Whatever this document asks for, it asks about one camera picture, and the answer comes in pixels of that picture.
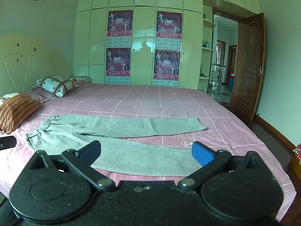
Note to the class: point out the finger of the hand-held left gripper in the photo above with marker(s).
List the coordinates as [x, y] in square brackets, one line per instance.
[8, 143]

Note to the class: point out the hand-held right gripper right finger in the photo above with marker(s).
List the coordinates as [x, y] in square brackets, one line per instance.
[202, 154]

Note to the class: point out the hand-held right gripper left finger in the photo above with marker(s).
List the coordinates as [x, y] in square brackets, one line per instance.
[90, 149]

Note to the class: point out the grey pants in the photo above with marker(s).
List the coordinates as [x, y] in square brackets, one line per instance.
[131, 127]

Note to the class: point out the orange striped pillow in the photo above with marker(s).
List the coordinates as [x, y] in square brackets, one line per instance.
[16, 110]

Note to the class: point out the white black patterned pillow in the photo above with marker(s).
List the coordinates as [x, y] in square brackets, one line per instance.
[7, 97]

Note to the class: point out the pink pillow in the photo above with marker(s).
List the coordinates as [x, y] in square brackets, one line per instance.
[38, 94]

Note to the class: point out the pink checked bed sheet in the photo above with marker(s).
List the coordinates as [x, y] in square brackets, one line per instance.
[164, 101]

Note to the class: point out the stack of books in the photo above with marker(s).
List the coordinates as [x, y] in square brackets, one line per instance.
[82, 78]

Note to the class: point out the teal patterned pillow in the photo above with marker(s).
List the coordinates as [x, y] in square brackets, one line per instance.
[56, 84]

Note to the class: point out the blue and red bin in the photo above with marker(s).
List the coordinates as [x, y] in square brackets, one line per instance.
[232, 80]

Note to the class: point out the cream bed headboard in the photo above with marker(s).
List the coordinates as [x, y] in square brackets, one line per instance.
[23, 58]

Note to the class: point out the brown wooden door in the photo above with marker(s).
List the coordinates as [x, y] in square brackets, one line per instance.
[247, 75]

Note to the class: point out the blue bottle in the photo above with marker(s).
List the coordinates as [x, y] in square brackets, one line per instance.
[207, 44]

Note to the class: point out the cream glossy wardrobe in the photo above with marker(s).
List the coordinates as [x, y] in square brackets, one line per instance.
[143, 28]

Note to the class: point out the wall poster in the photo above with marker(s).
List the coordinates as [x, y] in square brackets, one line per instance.
[167, 62]
[120, 23]
[169, 24]
[118, 62]

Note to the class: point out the wooden door frame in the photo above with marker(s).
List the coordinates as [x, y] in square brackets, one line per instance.
[225, 6]

